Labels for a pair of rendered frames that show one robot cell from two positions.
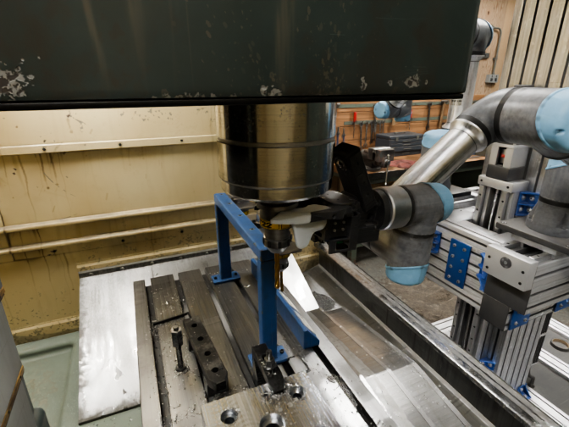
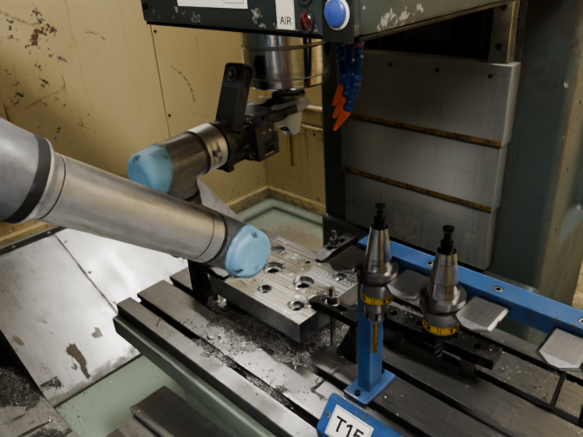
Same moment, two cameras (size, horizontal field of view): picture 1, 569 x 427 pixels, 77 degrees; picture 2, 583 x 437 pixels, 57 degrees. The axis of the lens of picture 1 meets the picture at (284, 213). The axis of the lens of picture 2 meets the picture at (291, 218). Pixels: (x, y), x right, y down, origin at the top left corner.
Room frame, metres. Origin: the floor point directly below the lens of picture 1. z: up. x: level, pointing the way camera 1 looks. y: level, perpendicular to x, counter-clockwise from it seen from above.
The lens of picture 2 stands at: (1.41, -0.35, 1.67)
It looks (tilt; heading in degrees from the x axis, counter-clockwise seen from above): 27 degrees down; 159
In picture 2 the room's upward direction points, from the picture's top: 4 degrees counter-clockwise
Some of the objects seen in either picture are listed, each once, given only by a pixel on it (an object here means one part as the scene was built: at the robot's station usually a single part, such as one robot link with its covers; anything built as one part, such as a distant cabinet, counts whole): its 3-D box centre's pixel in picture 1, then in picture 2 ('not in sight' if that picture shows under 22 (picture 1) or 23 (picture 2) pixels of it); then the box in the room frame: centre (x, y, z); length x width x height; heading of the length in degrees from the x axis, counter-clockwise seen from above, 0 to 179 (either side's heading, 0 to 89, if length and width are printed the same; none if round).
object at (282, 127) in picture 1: (276, 143); (284, 47); (0.49, 0.01, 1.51); 0.16 x 0.16 x 0.12
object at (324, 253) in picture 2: not in sight; (336, 256); (0.39, 0.15, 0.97); 0.13 x 0.03 x 0.15; 113
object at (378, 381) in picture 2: (267, 311); (370, 325); (0.75, 0.04, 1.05); 0.10 x 0.05 x 0.30; 113
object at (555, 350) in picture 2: (245, 206); (565, 351); (1.07, 0.12, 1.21); 0.07 x 0.05 x 0.01; 113
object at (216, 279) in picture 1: (223, 241); not in sight; (1.15, 0.22, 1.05); 0.10 x 0.05 x 0.30; 113
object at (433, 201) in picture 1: (418, 205); (168, 167); (0.62, -0.25, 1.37); 0.11 x 0.08 x 0.09; 116
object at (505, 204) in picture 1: (479, 286); not in sight; (1.27, -0.80, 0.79); 0.13 x 0.09 x 0.86; 24
